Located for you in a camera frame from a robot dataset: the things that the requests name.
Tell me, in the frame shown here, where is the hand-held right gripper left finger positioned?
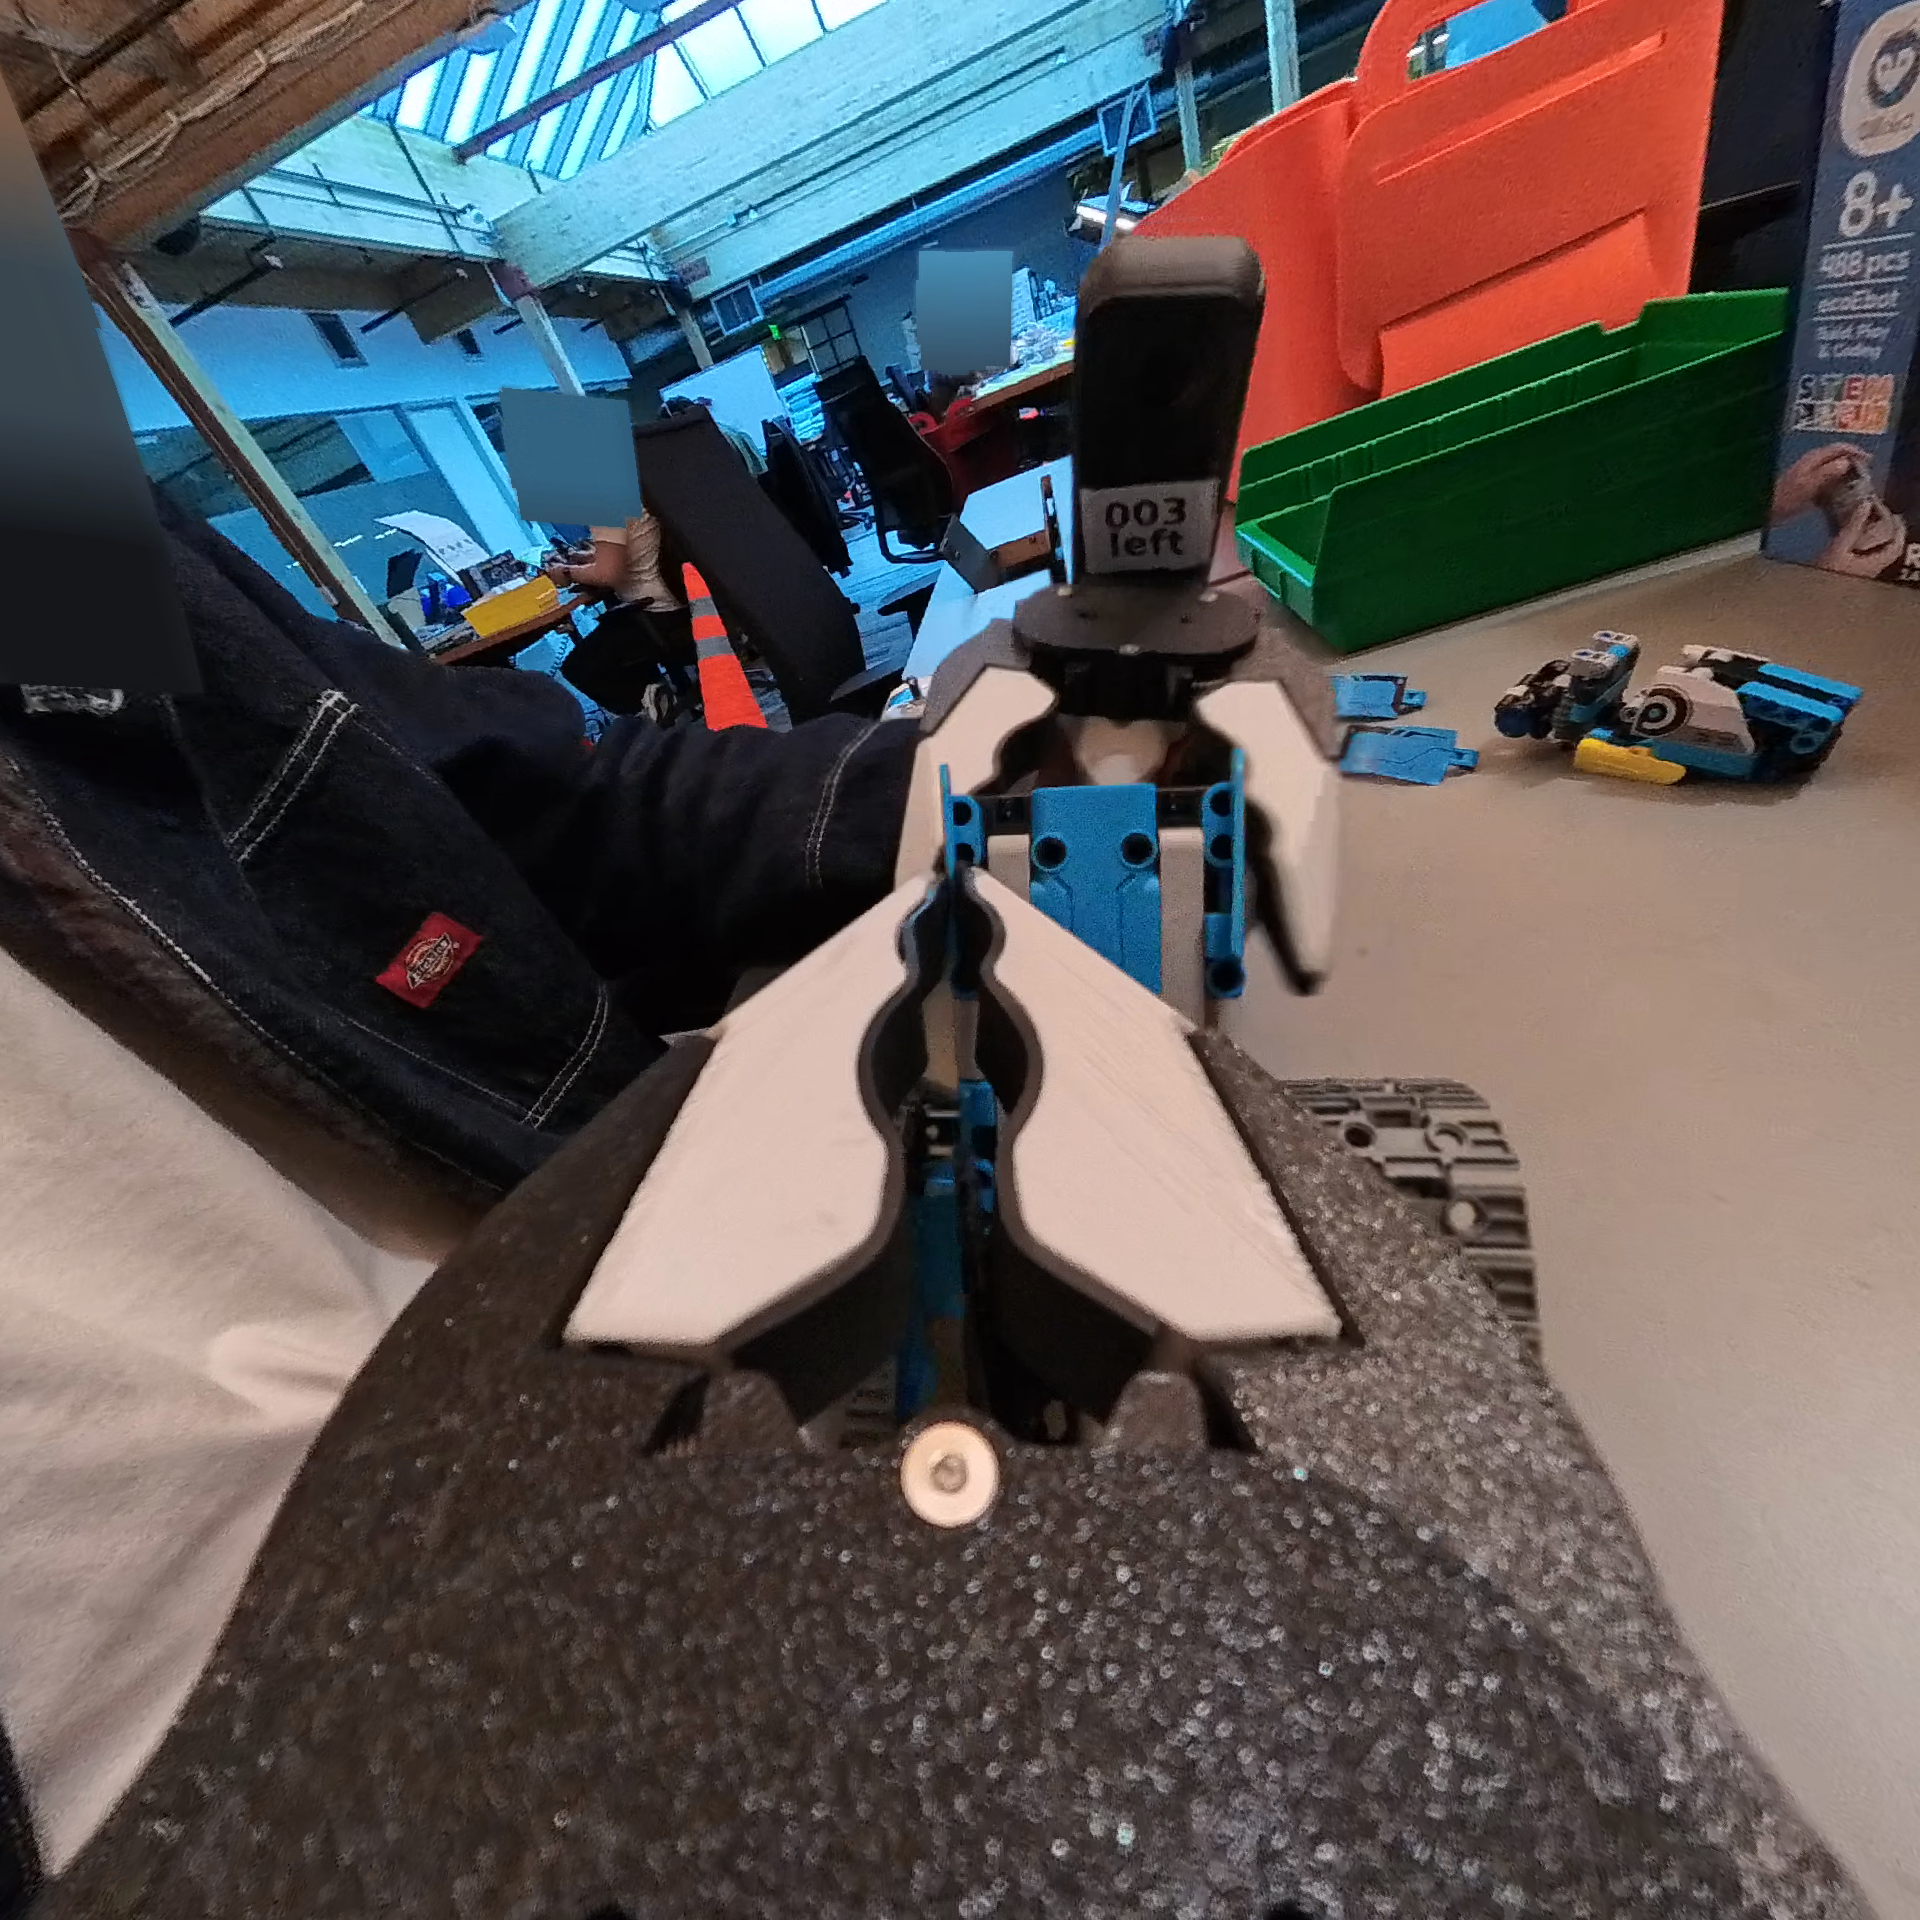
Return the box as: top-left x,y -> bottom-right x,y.
565,873 -> 948,1418

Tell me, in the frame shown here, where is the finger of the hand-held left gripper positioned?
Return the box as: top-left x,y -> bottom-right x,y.
1196,682 -> 1346,994
899,667 -> 1061,902

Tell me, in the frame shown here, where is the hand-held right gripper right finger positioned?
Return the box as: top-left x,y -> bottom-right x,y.
966,869 -> 1343,1418

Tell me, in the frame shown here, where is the blue grey tracked toy robot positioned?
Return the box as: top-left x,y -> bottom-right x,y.
899,748 -> 1546,1448

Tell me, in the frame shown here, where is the person's left forearm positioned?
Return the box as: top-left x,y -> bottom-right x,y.
576,709 -> 922,1038

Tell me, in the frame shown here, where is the light grey desk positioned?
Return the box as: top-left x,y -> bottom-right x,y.
1201,532 -> 1920,1920

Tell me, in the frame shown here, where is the white table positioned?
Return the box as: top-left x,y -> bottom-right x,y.
900,454 -> 1084,708

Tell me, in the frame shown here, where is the orange traffic cone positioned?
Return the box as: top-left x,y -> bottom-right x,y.
680,562 -> 770,731

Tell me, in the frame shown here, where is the black office chair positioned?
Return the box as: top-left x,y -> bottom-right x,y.
630,411 -> 867,724
817,358 -> 961,570

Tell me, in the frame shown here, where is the green plastic bin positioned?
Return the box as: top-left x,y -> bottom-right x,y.
1235,286 -> 1796,653

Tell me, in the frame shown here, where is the robot head brick assembly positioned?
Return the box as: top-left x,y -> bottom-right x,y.
1497,630 -> 1868,791

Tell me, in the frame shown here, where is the person's clothed body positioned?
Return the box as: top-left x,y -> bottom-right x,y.
0,495 -> 678,1877

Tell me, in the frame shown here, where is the large robot kit box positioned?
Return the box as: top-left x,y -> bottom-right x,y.
1762,0 -> 1920,588

